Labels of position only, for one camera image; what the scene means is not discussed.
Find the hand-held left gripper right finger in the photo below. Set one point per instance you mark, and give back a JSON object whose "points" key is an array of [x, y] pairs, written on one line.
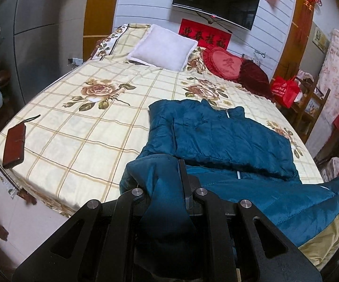
{"points": [[200, 208]]}

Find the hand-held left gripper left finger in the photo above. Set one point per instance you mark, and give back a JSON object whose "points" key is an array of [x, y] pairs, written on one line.
{"points": [[128, 208]]}

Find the teal padded jacket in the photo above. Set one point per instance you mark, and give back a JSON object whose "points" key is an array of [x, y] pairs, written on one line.
{"points": [[231, 141]]}

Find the bed with floral checked sheet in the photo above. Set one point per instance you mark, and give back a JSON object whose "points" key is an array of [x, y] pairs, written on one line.
{"points": [[99, 129]]}

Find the reddish brown phone wallet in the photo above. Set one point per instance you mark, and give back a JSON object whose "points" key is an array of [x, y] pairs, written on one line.
{"points": [[14, 147]]}

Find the dark red velvet cushion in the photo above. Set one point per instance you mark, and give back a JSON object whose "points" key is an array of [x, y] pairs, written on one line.
{"points": [[254, 76]]}

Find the red shopping bag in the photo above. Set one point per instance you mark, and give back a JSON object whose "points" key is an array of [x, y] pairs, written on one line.
{"points": [[284, 91]]}

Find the red heart cushion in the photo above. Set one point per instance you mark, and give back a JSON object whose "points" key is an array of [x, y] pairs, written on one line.
{"points": [[223, 63]]}

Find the wooden side shelf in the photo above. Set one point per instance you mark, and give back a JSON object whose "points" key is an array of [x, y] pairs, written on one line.
{"points": [[310, 108]]}

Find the white square pillow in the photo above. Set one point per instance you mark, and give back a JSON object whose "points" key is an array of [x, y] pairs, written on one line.
{"points": [[163, 48]]}

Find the grey wardrobe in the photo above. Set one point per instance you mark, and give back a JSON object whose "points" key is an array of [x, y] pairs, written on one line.
{"points": [[40, 35]]}

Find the black flat television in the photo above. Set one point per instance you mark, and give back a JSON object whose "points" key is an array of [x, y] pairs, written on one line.
{"points": [[216, 0]]}

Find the white wall socket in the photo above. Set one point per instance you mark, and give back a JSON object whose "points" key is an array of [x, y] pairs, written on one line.
{"points": [[75, 61]]}

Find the red wall banner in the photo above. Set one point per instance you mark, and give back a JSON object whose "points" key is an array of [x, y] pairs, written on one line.
{"points": [[204, 33]]}

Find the framed wall picture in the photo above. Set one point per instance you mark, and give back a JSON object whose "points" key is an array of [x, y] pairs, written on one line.
{"points": [[320, 39]]}

